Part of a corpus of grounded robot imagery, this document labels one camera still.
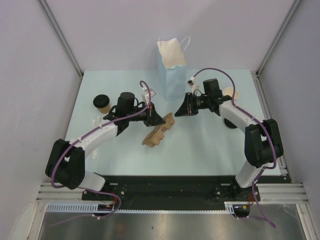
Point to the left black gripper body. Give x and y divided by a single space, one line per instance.
148 119

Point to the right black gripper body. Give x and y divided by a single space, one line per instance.
193 103

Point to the brown cardboard cup carrier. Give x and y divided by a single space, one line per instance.
157 134

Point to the brown paper cup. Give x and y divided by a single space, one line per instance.
104 108
229 91

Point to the light blue paper bag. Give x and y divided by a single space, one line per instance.
172 67

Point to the black plastic cup lid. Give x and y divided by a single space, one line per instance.
100 99

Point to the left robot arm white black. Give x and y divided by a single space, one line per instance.
66 165

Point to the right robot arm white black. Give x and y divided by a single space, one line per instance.
262 141

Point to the light blue table mat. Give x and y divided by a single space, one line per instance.
195 145

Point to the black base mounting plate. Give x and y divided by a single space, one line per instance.
173 193

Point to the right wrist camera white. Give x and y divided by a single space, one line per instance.
192 83

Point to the white slotted cable duct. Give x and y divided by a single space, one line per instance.
72 207

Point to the aluminium frame rail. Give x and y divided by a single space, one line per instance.
49 15

